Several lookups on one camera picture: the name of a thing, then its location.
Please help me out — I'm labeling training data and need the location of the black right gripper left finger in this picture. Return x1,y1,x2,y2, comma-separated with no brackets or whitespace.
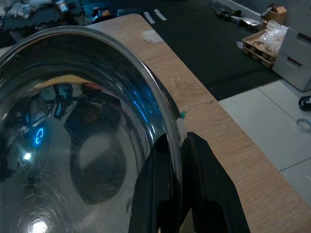
128,133,184,233

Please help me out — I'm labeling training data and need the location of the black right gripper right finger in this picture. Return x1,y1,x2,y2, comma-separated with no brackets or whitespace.
181,132,251,233

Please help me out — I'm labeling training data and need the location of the steel bowl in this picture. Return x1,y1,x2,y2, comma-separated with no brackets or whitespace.
0,25,189,233

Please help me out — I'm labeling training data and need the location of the small black object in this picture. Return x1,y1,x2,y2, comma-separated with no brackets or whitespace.
298,96,311,111

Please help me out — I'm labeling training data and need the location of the black floor mat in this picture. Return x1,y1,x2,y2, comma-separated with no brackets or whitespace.
65,0,282,101

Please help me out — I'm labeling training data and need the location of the white plastic drawer unit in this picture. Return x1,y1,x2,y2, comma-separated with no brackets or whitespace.
271,28,311,92

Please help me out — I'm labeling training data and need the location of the clear tape patch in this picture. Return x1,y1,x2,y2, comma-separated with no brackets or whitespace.
141,31,164,44

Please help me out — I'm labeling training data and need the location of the wooden slatted crate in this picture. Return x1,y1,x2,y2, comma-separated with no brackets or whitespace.
242,29,280,69

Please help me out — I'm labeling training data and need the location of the heap of clear plastic bags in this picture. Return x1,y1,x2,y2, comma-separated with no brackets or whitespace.
257,19,289,55

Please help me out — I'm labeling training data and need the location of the white tape strip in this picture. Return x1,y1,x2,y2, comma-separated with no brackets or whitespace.
153,9,168,21
142,11,156,24

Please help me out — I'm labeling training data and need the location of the silver metal lid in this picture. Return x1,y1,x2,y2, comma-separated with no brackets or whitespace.
239,17,262,28

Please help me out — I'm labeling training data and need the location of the dark grey bundle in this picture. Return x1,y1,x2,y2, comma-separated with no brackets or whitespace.
210,0,242,19

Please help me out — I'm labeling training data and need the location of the open cardboard box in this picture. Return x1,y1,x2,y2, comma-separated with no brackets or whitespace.
261,2,288,25

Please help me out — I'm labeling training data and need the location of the grey crumpled cloth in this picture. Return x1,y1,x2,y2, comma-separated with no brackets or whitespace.
3,0,61,29

